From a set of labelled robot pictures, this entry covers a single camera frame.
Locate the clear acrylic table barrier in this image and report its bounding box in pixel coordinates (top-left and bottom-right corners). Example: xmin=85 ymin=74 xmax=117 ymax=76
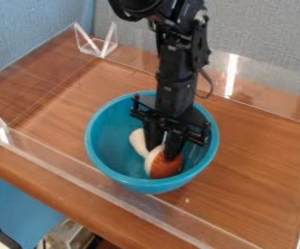
xmin=0 ymin=29 xmax=300 ymax=249

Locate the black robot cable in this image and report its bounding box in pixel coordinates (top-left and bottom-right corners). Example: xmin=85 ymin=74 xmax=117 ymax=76
xmin=193 ymin=69 xmax=216 ymax=100

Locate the blue plastic bowl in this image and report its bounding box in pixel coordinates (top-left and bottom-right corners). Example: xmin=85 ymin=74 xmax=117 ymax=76
xmin=85 ymin=93 xmax=221 ymax=194

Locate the white power strip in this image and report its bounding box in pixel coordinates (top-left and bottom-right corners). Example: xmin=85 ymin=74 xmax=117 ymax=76
xmin=35 ymin=219 xmax=95 ymax=249

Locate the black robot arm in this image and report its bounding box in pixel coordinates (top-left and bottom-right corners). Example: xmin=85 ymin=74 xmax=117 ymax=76
xmin=109 ymin=0 xmax=212 ymax=160

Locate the brown and white toy mushroom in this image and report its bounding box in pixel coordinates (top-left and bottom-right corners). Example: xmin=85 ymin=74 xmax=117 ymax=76
xmin=129 ymin=128 xmax=184 ymax=179

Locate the clear acrylic corner bracket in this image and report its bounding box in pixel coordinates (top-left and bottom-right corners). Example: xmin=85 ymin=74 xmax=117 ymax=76
xmin=74 ymin=22 xmax=118 ymax=58

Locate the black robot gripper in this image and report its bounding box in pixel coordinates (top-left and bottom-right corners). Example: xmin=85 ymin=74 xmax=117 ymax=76
xmin=130 ymin=74 xmax=210 ymax=160

